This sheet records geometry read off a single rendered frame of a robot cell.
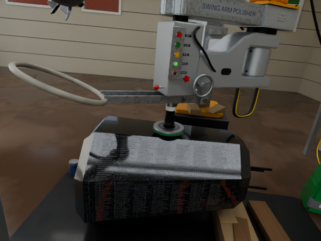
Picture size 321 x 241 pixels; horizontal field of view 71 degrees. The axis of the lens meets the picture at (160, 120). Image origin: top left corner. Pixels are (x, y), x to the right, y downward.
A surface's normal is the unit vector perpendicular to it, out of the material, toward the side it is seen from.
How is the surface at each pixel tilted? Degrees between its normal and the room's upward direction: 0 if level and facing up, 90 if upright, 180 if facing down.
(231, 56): 90
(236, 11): 90
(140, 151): 45
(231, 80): 90
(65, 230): 0
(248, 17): 90
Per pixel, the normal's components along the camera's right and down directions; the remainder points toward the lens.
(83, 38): 0.00, 0.36
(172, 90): 0.41, 0.36
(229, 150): 0.05, -0.40
